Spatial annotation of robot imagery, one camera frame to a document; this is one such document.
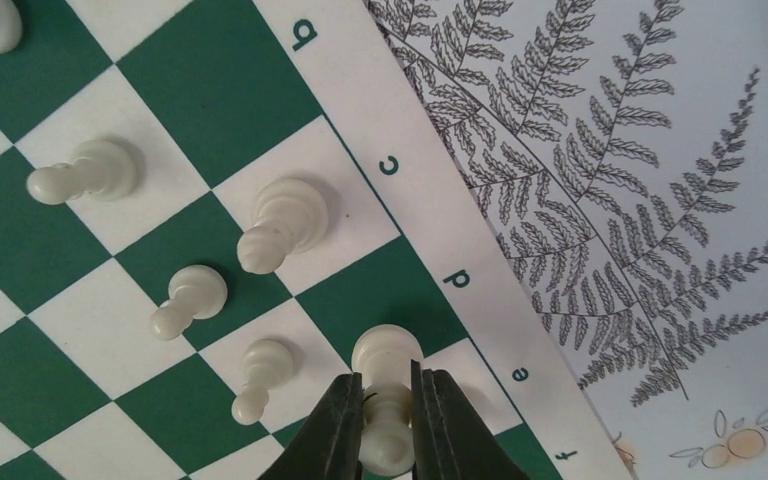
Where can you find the floral paper table cover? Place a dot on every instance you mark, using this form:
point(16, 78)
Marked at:
point(619, 152)

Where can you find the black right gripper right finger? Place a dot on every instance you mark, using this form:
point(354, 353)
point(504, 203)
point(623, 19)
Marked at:
point(450, 439)

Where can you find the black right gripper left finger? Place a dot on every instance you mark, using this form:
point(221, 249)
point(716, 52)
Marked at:
point(328, 443)

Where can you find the green white chess board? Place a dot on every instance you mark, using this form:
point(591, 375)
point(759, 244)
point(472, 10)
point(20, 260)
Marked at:
point(215, 100)

